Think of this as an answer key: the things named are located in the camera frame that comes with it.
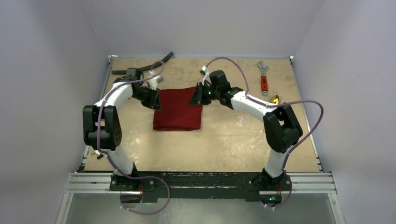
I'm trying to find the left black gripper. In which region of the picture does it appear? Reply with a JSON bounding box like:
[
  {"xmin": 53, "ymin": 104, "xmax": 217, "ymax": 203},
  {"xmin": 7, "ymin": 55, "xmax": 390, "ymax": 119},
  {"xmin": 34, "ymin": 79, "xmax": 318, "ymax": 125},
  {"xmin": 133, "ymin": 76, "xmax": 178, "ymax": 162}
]
[{"xmin": 131, "ymin": 86, "xmax": 161, "ymax": 112}]

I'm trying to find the dark red cloth napkin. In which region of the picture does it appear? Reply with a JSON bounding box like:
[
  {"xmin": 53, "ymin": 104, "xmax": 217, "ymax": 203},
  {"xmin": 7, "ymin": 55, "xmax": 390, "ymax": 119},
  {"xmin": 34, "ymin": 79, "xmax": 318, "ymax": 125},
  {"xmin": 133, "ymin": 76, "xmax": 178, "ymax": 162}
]
[{"xmin": 153, "ymin": 87, "xmax": 202, "ymax": 131}]

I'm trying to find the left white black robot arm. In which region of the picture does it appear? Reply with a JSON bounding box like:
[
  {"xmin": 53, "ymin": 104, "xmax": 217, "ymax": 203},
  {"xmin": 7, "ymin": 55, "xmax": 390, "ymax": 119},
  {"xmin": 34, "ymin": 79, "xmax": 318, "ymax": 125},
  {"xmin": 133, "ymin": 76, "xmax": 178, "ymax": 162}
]
[{"xmin": 83, "ymin": 68, "xmax": 163, "ymax": 191}]

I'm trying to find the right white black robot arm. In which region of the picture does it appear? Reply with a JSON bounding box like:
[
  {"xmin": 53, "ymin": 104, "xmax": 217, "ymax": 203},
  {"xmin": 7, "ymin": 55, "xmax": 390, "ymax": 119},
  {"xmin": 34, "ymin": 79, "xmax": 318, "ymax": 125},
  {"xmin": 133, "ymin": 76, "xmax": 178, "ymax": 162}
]
[{"xmin": 189, "ymin": 67, "xmax": 303, "ymax": 190}]

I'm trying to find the black foam tube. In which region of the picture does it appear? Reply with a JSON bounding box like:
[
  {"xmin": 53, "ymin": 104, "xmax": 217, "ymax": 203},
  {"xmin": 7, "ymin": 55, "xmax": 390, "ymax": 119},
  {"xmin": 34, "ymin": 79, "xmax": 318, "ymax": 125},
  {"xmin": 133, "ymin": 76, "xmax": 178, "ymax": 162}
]
[{"xmin": 111, "ymin": 51, "xmax": 174, "ymax": 75}]

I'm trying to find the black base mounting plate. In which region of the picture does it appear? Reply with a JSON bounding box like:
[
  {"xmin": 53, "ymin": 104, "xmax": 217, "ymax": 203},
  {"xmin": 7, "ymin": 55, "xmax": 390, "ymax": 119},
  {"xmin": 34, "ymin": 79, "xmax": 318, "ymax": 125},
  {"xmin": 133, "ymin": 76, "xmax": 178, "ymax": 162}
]
[{"xmin": 109, "ymin": 171, "xmax": 291, "ymax": 203}]

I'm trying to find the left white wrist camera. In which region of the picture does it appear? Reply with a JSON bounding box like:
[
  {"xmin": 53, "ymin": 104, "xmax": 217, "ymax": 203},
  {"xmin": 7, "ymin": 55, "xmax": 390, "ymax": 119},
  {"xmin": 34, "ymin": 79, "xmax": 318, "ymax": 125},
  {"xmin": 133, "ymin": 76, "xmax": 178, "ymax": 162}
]
[{"xmin": 147, "ymin": 70, "xmax": 164, "ymax": 90}]

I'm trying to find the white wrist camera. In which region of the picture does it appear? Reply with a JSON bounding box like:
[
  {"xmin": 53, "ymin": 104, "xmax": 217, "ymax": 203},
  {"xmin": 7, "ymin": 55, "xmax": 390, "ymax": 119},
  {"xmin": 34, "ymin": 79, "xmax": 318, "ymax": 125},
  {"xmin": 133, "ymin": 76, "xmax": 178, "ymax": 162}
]
[
  {"xmin": 199, "ymin": 66, "xmax": 211, "ymax": 86},
  {"xmin": 147, "ymin": 70, "xmax": 164, "ymax": 90}
]

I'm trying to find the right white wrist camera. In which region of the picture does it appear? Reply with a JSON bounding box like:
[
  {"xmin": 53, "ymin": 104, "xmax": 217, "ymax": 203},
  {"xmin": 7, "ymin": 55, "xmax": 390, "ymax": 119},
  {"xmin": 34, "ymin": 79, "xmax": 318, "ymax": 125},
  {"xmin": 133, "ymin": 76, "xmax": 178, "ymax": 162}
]
[{"xmin": 199, "ymin": 66, "xmax": 211, "ymax": 86}]

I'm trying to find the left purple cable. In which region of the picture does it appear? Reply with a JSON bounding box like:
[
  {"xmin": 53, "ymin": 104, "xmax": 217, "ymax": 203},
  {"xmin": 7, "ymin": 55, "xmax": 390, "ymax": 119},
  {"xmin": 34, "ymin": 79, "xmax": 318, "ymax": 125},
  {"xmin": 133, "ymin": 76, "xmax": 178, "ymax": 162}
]
[{"xmin": 96, "ymin": 61, "xmax": 171, "ymax": 216}]

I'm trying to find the purple cable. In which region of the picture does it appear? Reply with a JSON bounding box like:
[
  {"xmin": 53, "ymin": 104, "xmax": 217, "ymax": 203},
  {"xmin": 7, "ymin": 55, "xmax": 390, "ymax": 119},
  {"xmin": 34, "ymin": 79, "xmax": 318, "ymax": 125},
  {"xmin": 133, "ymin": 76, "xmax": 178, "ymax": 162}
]
[
  {"xmin": 96, "ymin": 61, "xmax": 171, "ymax": 216},
  {"xmin": 204, "ymin": 57, "xmax": 325, "ymax": 211}
]

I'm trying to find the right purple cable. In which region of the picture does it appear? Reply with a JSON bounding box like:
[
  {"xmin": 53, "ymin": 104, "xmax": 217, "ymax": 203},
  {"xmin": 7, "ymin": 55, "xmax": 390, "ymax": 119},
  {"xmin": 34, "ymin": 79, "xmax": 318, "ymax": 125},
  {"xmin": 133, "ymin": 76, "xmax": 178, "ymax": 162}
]
[{"xmin": 204, "ymin": 57, "xmax": 325, "ymax": 211}]

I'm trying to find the adjustable wrench red handle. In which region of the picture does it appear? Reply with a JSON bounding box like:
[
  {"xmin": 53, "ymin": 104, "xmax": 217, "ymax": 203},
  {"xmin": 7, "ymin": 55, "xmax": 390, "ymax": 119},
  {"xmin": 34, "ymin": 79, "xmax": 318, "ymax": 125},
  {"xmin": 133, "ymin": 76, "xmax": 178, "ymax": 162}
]
[{"xmin": 257, "ymin": 61, "xmax": 269, "ymax": 96}]

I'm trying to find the aluminium rail frame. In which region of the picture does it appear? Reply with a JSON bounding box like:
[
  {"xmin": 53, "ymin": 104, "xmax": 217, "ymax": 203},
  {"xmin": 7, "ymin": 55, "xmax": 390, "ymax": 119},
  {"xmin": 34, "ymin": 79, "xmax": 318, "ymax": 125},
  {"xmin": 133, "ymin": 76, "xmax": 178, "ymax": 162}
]
[{"xmin": 55, "ymin": 56, "xmax": 346, "ymax": 224}]

